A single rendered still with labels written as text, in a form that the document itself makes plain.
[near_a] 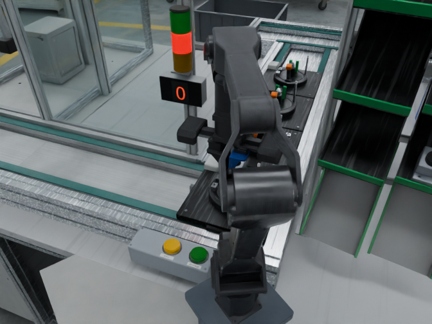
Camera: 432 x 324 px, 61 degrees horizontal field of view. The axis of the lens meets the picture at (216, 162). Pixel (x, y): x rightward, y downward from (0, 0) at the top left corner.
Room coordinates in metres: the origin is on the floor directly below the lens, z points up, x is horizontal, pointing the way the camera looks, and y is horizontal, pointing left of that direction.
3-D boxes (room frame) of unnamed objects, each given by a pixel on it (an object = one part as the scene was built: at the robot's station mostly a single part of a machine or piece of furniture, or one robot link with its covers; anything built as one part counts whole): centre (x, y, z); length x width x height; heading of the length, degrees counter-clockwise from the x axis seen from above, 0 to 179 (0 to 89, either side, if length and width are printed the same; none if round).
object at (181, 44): (0.91, 0.09, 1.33); 0.05 x 0.05 x 0.05
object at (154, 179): (0.86, 0.22, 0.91); 0.84 x 0.28 x 0.10; 69
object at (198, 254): (0.54, 0.04, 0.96); 0.04 x 0.04 x 0.02
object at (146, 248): (0.57, 0.11, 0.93); 0.21 x 0.07 x 0.06; 69
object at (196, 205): (0.74, -0.05, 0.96); 0.24 x 0.24 x 0.02; 69
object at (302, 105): (1.20, -0.23, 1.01); 0.24 x 0.24 x 0.13; 69
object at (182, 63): (0.91, 0.09, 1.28); 0.05 x 0.05 x 0.05
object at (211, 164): (0.86, 0.01, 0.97); 0.05 x 0.05 x 0.04; 69
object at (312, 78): (1.43, -0.31, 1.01); 0.24 x 0.24 x 0.13; 69
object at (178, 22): (0.91, 0.09, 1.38); 0.05 x 0.05 x 0.05
